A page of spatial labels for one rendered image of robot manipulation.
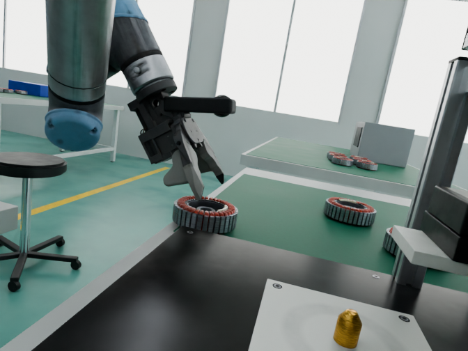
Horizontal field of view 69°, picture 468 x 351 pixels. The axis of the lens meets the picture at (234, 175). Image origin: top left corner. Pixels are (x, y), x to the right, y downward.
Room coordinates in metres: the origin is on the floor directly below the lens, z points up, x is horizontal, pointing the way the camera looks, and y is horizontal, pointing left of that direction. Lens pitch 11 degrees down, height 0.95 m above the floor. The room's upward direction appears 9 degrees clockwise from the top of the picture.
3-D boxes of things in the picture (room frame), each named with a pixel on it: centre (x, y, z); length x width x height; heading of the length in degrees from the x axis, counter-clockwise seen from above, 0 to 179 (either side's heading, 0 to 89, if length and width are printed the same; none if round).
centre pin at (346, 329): (0.26, -0.11, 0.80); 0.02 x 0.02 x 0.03
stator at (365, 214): (0.76, -0.27, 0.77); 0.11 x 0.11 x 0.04
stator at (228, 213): (0.57, 0.04, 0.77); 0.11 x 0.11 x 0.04
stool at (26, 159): (1.64, 1.00, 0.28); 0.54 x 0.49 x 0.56; 79
